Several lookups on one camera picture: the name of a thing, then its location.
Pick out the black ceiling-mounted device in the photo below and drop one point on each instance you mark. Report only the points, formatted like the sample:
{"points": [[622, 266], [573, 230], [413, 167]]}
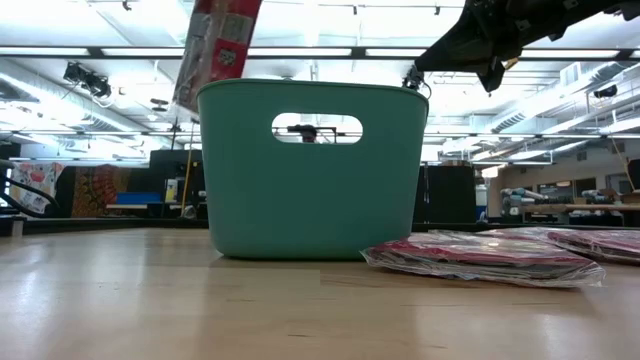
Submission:
{"points": [[87, 80]]}

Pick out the black cabinet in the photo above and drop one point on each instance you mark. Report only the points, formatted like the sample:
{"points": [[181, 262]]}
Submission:
{"points": [[450, 195]]}

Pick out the teal plastic basket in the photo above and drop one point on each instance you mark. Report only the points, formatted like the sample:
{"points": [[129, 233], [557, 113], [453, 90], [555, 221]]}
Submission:
{"points": [[310, 200]]}

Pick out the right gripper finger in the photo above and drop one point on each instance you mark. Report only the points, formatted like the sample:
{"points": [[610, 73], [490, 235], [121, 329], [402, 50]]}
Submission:
{"points": [[470, 45], [492, 75]]}

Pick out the blue box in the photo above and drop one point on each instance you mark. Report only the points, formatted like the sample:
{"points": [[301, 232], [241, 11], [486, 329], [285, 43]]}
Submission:
{"points": [[137, 198]]}

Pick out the grey background robot arm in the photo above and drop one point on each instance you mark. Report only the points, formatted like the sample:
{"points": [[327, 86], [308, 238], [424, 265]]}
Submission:
{"points": [[595, 195], [520, 195]]}

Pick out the background wooden table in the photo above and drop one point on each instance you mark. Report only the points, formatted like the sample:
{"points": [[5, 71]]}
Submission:
{"points": [[575, 207]]}

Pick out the black overhead camera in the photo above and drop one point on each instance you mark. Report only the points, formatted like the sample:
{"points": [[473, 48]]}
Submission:
{"points": [[412, 79]]}

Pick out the black background monitor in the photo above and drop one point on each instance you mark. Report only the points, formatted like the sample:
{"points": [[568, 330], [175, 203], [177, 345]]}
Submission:
{"points": [[170, 167]]}

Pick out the person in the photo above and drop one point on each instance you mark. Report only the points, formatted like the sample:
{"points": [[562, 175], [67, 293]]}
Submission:
{"points": [[308, 134]]}

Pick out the red yellow patterned tapestry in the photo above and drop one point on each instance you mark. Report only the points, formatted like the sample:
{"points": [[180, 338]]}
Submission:
{"points": [[100, 192]]}

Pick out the yellow white carton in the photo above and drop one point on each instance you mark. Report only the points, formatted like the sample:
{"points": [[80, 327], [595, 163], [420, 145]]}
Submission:
{"points": [[171, 191]]}

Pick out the red popcorn bag clear wrap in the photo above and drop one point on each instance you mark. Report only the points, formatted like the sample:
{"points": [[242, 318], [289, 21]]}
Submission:
{"points": [[475, 255], [600, 242], [220, 50]]}

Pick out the white floral cloth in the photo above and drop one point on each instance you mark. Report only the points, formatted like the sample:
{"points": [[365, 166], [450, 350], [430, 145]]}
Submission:
{"points": [[35, 180]]}

